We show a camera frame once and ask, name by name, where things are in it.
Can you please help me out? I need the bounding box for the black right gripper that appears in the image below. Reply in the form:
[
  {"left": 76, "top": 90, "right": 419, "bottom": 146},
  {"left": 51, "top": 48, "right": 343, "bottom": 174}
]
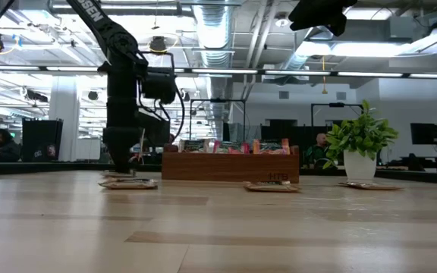
[{"left": 288, "top": 0, "right": 358, "bottom": 37}]

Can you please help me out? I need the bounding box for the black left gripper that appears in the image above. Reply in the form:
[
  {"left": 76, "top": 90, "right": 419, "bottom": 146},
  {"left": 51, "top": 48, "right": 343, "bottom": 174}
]
[{"left": 102, "top": 127, "right": 142, "bottom": 174}]

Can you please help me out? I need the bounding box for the beige tea bag sachet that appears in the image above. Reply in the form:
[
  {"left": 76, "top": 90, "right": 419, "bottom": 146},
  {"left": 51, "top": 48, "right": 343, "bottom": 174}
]
[
  {"left": 243, "top": 180, "right": 301, "bottom": 193},
  {"left": 101, "top": 172, "right": 144, "bottom": 180},
  {"left": 336, "top": 180, "right": 402, "bottom": 191},
  {"left": 178, "top": 139, "right": 212, "bottom": 153},
  {"left": 97, "top": 178, "right": 159, "bottom": 190}
]

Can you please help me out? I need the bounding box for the orange tea bag sachet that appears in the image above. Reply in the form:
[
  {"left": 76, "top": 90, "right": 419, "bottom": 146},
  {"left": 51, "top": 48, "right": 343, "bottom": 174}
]
[{"left": 251, "top": 137, "right": 291, "bottom": 155}]

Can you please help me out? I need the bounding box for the wooden three-compartment tea organizer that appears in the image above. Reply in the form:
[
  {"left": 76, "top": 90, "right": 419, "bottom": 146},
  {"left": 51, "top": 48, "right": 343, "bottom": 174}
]
[{"left": 161, "top": 143, "right": 301, "bottom": 184}]

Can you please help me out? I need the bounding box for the black computer monitor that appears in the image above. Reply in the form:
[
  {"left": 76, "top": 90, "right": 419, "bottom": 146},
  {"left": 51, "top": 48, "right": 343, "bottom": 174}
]
[
  {"left": 410, "top": 122, "right": 437, "bottom": 146},
  {"left": 139, "top": 120, "right": 171, "bottom": 149}
]

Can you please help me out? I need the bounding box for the long ceiling light bar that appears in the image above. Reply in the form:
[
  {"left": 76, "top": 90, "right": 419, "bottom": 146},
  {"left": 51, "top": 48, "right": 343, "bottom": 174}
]
[{"left": 0, "top": 64, "right": 437, "bottom": 80}]

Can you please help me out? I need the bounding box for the black partition panel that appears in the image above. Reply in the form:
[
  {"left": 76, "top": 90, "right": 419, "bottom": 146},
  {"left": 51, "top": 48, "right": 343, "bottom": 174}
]
[{"left": 259, "top": 124, "right": 332, "bottom": 168}]

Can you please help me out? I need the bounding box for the green plant in white pot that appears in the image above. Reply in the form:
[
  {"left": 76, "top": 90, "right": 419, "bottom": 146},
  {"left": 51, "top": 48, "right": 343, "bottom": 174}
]
[{"left": 322, "top": 99, "right": 400, "bottom": 182}]

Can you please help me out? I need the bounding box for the silver round air duct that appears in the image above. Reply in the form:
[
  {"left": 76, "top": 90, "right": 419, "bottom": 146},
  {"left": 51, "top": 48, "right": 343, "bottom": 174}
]
[
  {"left": 281, "top": 30, "right": 318, "bottom": 72},
  {"left": 193, "top": 0, "right": 235, "bottom": 69}
]

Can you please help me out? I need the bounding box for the black aluminium table frame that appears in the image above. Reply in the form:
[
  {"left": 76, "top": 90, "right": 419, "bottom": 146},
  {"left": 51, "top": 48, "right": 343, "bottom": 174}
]
[{"left": 0, "top": 161, "right": 437, "bottom": 187}]

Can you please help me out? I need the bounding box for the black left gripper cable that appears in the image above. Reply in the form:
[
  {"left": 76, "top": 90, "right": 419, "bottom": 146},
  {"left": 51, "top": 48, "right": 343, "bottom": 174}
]
[{"left": 137, "top": 51, "right": 186, "bottom": 143}]

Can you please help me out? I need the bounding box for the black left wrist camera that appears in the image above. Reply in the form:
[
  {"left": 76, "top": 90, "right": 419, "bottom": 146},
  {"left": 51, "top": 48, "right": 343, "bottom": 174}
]
[{"left": 141, "top": 71, "right": 178, "bottom": 106}]

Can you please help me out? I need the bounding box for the black gantry frame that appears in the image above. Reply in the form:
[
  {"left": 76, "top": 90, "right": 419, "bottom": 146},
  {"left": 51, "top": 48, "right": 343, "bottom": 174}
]
[{"left": 310, "top": 102, "right": 364, "bottom": 128}]

